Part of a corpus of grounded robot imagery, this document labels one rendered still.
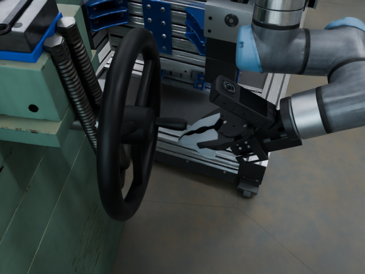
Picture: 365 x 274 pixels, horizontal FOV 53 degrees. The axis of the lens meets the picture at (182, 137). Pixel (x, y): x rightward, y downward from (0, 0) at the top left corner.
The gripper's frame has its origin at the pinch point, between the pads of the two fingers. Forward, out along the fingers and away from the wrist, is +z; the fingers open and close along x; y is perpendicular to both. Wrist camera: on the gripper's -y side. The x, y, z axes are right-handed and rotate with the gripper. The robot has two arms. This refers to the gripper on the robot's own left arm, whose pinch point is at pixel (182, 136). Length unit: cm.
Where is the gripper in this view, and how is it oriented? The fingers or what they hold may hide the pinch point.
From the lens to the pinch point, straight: 66.9
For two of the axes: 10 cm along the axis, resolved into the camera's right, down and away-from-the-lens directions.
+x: 1.5, -7.6, 6.3
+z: -8.5, 2.2, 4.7
